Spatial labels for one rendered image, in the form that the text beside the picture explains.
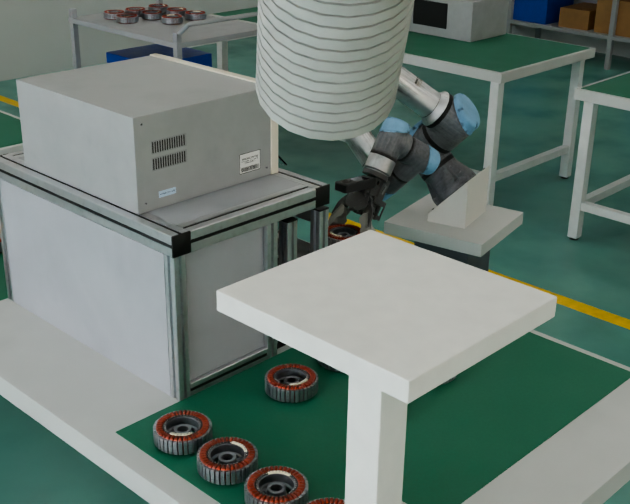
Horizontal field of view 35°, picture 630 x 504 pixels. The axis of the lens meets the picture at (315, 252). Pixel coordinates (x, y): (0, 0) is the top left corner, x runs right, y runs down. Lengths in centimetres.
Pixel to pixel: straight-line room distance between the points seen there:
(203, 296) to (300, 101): 102
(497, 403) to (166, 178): 82
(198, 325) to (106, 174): 36
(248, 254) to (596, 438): 79
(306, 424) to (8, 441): 159
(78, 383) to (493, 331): 106
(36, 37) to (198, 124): 617
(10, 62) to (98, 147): 605
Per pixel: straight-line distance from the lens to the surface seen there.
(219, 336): 210
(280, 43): 103
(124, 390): 213
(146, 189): 202
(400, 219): 302
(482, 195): 307
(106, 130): 205
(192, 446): 190
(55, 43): 830
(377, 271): 154
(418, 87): 288
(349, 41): 99
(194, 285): 201
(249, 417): 201
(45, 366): 225
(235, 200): 209
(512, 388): 216
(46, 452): 332
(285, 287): 148
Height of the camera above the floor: 184
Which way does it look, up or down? 23 degrees down
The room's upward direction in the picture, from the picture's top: 1 degrees clockwise
